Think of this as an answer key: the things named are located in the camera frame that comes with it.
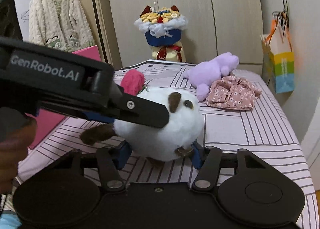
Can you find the colourful paper gift bag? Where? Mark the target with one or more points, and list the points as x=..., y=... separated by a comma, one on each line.
x=278, y=58

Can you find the cream knitted green-trim cardigan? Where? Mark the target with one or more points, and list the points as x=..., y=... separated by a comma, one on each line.
x=59, y=24

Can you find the pink floral cloth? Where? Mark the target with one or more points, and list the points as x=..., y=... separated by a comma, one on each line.
x=233, y=93

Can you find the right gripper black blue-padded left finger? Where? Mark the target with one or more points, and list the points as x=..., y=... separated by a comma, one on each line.
x=110, y=161

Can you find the plush flower bouquet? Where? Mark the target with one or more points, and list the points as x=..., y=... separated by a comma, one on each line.
x=162, y=29

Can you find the white brown plush toy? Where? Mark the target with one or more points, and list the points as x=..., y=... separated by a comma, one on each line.
x=172, y=122

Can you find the beige wooden wardrobe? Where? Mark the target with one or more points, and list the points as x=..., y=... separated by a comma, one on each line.
x=214, y=27

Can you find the purple plush toy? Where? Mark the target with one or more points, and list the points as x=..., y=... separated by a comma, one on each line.
x=204, y=74

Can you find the pink fuzzy plush ball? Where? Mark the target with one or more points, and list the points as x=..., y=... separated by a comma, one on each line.
x=133, y=82

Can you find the striped white table cloth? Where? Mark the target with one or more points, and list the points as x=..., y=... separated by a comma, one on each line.
x=265, y=131

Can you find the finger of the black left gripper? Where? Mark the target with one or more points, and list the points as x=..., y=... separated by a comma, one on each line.
x=131, y=109

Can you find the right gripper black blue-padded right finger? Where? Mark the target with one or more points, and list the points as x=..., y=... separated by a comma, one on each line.
x=207, y=161

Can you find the black clothes rack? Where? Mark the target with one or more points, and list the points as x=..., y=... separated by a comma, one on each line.
x=103, y=48

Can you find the person's left hand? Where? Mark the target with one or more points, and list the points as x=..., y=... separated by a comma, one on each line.
x=13, y=150

